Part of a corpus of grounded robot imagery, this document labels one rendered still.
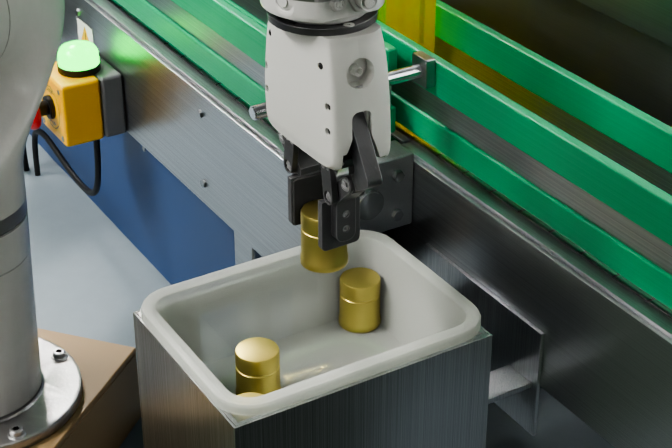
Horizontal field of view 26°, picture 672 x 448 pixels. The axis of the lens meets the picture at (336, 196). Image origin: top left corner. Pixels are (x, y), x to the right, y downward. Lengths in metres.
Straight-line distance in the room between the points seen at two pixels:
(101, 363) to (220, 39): 0.32
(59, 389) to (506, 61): 0.49
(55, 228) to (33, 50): 0.59
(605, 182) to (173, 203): 0.62
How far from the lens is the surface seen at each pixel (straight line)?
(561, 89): 1.21
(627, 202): 1.06
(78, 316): 1.60
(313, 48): 0.96
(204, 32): 1.39
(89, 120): 1.56
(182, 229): 1.56
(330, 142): 0.98
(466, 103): 1.19
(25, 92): 1.21
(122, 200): 1.71
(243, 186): 1.34
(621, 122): 1.16
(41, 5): 1.19
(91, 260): 1.70
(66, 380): 1.34
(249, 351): 1.11
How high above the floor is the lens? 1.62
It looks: 29 degrees down
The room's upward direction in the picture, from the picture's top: straight up
